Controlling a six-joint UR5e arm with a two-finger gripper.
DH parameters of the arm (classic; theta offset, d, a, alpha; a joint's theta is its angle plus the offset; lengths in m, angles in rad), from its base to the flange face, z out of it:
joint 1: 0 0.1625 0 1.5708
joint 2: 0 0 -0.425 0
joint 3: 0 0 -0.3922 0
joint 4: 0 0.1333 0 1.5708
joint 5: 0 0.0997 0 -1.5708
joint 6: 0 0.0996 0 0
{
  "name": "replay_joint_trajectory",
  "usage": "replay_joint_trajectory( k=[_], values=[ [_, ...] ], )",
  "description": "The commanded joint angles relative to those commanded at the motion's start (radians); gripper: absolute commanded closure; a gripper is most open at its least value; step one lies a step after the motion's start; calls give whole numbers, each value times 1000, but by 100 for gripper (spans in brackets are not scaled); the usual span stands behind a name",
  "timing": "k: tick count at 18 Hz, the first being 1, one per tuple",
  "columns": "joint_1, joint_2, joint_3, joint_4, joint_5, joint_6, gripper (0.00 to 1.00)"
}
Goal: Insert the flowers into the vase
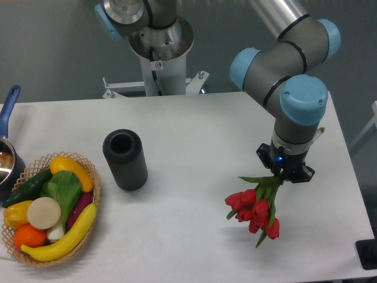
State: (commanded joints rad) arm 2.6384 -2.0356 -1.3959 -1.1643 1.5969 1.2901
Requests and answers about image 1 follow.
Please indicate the green cucumber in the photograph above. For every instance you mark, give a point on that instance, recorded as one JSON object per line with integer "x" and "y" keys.
{"x": 29, "y": 190}

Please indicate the woven wicker basket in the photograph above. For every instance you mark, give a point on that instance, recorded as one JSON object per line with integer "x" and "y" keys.
{"x": 38, "y": 166}

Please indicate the beige round disc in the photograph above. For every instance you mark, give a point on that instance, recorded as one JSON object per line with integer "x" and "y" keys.
{"x": 43, "y": 213}

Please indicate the yellow banana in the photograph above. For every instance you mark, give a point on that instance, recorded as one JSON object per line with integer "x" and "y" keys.
{"x": 69, "y": 241}

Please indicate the blue handled saucepan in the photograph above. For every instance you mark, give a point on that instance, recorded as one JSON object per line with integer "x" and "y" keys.
{"x": 11, "y": 163}

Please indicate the white furniture at right edge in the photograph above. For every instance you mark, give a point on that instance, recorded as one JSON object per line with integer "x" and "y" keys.
{"x": 365, "y": 134}

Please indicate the yellow bell pepper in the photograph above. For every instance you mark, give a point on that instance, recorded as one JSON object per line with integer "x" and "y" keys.
{"x": 15, "y": 216}

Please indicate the purple sweet potato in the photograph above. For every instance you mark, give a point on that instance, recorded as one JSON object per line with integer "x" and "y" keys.
{"x": 82, "y": 203}

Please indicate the green bok choy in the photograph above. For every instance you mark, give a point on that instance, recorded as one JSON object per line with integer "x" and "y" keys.
{"x": 65, "y": 188}

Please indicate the orange fruit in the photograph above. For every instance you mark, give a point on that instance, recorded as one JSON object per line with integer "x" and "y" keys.
{"x": 29, "y": 236}

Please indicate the black device at table edge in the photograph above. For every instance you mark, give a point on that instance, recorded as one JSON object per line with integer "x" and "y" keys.
{"x": 367, "y": 253}

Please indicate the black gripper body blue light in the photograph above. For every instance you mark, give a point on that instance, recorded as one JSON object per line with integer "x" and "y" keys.
{"x": 287, "y": 156}

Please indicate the red tulip bouquet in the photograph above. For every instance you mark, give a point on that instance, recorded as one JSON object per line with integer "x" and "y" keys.
{"x": 256, "y": 206}

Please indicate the dark grey ribbed vase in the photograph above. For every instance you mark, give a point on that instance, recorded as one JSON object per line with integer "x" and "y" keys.
{"x": 123, "y": 151}

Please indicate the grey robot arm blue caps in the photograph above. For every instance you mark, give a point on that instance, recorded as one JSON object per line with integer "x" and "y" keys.
{"x": 276, "y": 79}

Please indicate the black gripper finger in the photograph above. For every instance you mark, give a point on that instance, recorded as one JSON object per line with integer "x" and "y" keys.
{"x": 297, "y": 178}
{"x": 279, "y": 174}

